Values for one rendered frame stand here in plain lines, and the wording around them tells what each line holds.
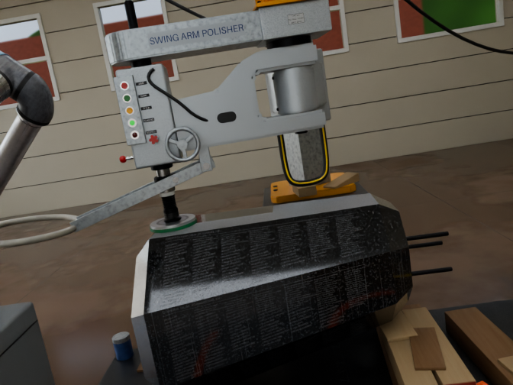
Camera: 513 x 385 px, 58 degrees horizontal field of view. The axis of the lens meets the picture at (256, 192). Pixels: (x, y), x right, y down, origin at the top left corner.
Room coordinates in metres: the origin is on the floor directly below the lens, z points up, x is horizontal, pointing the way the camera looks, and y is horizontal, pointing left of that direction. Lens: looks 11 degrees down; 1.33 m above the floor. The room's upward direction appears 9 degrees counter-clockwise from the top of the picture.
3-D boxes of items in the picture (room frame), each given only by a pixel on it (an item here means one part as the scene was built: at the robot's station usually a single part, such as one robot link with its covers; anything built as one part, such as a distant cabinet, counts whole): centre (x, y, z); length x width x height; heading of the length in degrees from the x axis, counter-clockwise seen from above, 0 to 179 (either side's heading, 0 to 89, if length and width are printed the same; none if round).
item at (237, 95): (2.13, 0.01, 1.30); 0.74 x 0.23 x 0.49; 95
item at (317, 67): (2.61, -0.31, 1.36); 0.74 x 0.34 x 0.25; 173
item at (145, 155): (2.11, 0.33, 1.32); 0.36 x 0.22 x 0.45; 95
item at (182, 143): (2.00, 0.28, 1.20); 0.15 x 0.10 x 0.15; 95
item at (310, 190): (2.56, -0.27, 0.81); 0.20 x 0.10 x 0.05; 4
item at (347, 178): (2.63, -0.49, 0.80); 0.20 x 0.10 x 0.05; 124
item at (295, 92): (2.16, -0.25, 1.34); 0.19 x 0.19 x 0.20
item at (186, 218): (2.11, 0.41, 0.84); 0.21 x 0.21 x 0.01
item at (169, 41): (2.14, 0.06, 1.62); 0.96 x 0.25 x 0.17; 95
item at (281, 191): (2.81, -0.33, 0.76); 0.49 x 0.49 x 0.05; 86
